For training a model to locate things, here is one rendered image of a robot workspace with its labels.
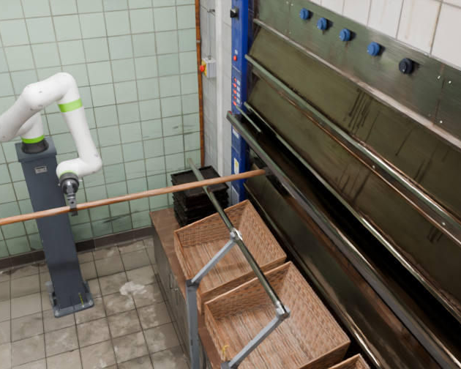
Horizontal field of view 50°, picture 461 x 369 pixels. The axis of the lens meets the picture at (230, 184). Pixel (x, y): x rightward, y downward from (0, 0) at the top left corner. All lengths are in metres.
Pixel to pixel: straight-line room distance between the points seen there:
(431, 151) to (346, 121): 0.41
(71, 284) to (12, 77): 1.36
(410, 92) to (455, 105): 0.18
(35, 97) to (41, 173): 0.66
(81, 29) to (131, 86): 0.49
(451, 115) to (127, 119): 2.50
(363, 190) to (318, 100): 0.41
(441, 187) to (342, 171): 0.55
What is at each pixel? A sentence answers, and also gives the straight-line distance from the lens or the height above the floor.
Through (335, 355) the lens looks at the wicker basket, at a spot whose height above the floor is 0.79.
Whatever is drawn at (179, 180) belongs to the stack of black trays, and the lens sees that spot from 3.10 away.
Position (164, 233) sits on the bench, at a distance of 3.20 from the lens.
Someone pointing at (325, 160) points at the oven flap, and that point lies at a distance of 2.09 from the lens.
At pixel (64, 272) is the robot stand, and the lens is 3.43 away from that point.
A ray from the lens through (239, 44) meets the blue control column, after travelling 2.73.
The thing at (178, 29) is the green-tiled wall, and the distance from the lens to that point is 3.45.
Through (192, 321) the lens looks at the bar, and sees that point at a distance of 2.46.
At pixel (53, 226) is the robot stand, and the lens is 3.20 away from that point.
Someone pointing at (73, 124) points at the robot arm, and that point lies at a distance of 2.61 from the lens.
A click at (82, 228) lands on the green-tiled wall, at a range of 3.98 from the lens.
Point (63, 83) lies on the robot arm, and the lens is 2.55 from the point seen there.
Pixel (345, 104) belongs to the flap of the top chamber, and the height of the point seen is 1.80.
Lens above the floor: 2.55
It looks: 33 degrees down
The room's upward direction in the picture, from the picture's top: straight up
